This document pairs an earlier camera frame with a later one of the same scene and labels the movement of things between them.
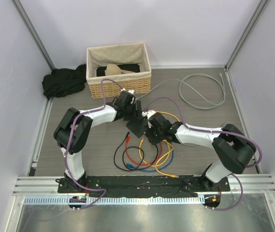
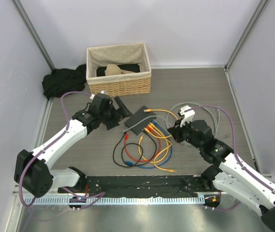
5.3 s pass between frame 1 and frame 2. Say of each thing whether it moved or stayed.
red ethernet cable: moved
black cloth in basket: stayed
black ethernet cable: moved
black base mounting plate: stayed
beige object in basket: stayed
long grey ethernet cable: moved
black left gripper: moved
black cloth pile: stayed
